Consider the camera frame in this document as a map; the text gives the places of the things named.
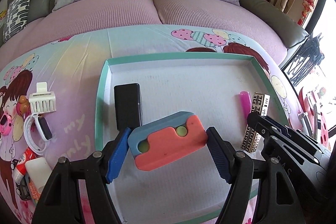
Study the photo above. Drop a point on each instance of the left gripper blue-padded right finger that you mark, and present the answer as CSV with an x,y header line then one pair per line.
x,y
277,201

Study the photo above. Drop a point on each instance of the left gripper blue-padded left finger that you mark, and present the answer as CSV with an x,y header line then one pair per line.
x,y
60,201

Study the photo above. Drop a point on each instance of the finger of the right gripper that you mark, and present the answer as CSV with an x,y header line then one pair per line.
x,y
265,129
291,132

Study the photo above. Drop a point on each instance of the magenta translucent lighter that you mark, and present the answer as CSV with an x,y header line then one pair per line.
x,y
246,103

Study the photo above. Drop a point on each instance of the white USB power adapter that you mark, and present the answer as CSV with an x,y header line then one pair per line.
x,y
39,172

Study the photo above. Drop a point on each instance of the black toy car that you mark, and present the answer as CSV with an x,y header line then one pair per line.
x,y
22,188

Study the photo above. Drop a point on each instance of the red white glue bottle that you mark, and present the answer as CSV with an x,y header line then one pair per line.
x,y
20,169

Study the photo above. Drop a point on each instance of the white smart wristband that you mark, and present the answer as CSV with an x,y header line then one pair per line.
x,y
37,133

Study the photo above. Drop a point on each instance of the pink-haired toy doll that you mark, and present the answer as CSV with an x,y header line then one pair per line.
x,y
23,107

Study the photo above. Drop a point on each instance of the white hair claw clip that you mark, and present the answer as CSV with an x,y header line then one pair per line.
x,y
42,101

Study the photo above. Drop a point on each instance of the blue and salmon toy block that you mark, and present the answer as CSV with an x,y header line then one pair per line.
x,y
166,140

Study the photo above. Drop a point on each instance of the black USB power adapter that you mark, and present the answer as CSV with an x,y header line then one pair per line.
x,y
127,101

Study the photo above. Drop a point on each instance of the orange carrot knife toy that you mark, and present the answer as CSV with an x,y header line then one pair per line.
x,y
35,195

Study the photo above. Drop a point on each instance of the pink child chair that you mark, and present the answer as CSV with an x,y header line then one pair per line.
x,y
311,104

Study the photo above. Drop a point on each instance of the teal-edged white cardboard tray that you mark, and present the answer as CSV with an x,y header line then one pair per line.
x,y
175,88

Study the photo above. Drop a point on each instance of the black metal rack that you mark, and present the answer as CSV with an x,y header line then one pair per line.
x,y
307,57

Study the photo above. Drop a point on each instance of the pink smart wristband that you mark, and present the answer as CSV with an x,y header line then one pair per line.
x,y
5,124

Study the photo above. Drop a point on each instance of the cartoon print blanket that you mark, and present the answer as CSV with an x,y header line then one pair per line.
x,y
71,67

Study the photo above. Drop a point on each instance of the pink sofa seat cover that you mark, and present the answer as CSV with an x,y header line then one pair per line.
x,y
91,15

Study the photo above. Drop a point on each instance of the black white patterned cushion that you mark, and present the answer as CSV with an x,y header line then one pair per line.
x,y
16,19

